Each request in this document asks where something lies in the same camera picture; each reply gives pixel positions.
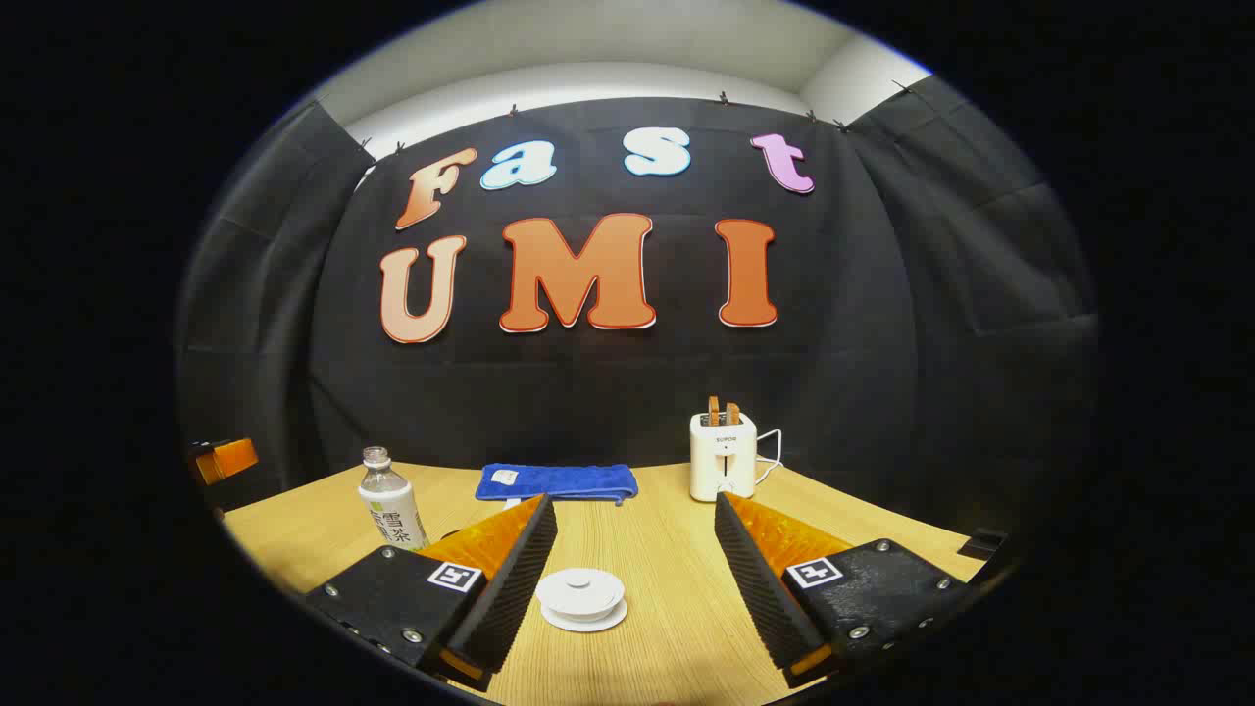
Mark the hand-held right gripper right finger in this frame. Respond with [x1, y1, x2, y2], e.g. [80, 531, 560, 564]
[714, 491, 972, 689]

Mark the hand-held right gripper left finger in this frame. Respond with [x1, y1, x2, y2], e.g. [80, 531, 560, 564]
[304, 493, 558, 692]

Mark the clear water bottle white label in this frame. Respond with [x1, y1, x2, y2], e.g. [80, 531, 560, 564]
[357, 446, 430, 552]

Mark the white saucer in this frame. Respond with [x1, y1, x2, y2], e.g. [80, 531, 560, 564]
[540, 596, 629, 633]

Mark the blue towel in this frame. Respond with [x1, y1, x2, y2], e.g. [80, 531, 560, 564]
[476, 463, 639, 508]

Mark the white toaster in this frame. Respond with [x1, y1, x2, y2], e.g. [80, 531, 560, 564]
[689, 412, 758, 503]

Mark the black backdrop cloth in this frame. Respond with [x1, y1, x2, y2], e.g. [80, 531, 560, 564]
[176, 74, 1101, 526]

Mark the white toaster cable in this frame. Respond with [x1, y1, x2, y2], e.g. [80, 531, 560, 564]
[753, 428, 784, 487]

